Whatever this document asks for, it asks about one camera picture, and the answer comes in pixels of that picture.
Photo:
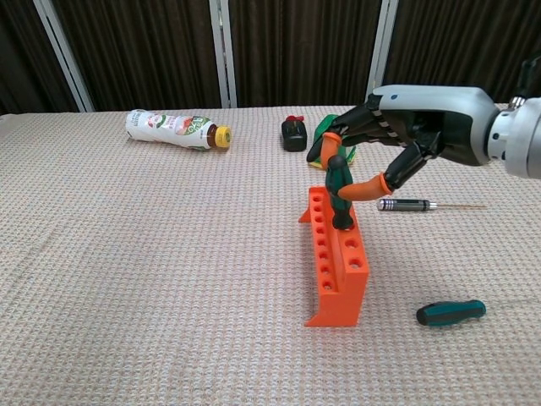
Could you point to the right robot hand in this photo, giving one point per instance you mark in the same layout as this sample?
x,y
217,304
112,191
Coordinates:
x,y
448,122

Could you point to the silver black precision screwdriver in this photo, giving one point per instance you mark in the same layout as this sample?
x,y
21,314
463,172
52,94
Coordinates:
x,y
406,205

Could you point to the dark green black screwdriver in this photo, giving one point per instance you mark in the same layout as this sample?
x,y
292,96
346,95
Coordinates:
x,y
340,207

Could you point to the teal black screwdriver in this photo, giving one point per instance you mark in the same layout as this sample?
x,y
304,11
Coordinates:
x,y
448,313

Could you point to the orange screwdriver rack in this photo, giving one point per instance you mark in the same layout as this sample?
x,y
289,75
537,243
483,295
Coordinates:
x,y
338,304

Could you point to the small black bottle red cap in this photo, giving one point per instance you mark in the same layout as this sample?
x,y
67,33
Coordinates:
x,y
294,137

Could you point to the white drink bottle yellow cap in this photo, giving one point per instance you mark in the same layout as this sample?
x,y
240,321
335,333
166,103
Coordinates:
x,y
169,129

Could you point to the beige woven tablecloth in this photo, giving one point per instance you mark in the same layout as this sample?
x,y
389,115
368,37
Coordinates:
x,y
127,254

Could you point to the grey partition post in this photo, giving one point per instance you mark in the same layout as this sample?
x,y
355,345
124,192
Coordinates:
x,y
63,55
380,55
224,55

